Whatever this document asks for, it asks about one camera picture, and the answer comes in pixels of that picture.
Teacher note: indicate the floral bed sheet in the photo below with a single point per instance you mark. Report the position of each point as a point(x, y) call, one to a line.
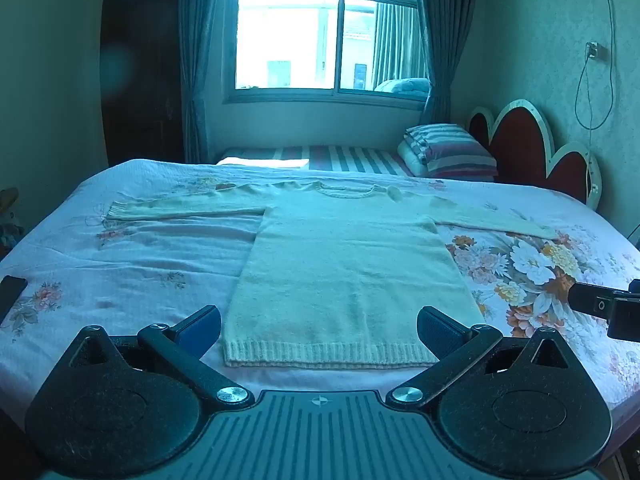
point(135, 255)

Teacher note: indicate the sliding window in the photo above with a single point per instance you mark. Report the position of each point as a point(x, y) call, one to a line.
point(295, 40)

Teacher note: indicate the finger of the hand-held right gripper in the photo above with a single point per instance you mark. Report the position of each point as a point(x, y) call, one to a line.
point(592, 301)

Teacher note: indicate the red scalloped headboard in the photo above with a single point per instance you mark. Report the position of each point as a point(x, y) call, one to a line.
point(520, 145)

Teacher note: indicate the black flat object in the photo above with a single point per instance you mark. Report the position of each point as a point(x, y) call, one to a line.
point(11, 294)

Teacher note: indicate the striped folded pillows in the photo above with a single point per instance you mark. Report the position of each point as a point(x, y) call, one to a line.
point(452, 147)

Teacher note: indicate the wall socket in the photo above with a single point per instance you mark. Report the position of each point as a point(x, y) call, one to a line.
point(593, 50)

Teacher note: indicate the blue curtain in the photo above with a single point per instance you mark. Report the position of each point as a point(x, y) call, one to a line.
point(197, 60)
point(442, 35)

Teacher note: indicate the striped mattress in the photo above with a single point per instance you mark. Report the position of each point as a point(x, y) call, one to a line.
point(345, 159)

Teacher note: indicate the brown object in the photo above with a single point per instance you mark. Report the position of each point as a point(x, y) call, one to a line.
point(7, 210)

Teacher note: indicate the light blue blanket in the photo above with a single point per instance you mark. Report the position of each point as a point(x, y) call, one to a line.
point(405, 86)

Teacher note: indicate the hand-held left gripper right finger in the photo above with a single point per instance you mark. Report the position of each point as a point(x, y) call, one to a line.
point(439, 332)

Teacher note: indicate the white folded quilt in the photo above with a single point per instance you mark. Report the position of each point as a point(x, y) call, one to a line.
point(412, 162)

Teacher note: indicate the dark wooden wardrobe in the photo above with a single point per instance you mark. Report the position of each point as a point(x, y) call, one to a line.
point(140, 75)

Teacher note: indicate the cream knitted sweater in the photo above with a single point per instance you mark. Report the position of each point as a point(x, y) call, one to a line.
point(345, 280)

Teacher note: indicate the sheer curtain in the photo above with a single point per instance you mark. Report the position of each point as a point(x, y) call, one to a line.
point(397, 40)

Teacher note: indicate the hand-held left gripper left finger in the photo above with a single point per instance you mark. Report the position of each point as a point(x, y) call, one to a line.
point(199, 332)

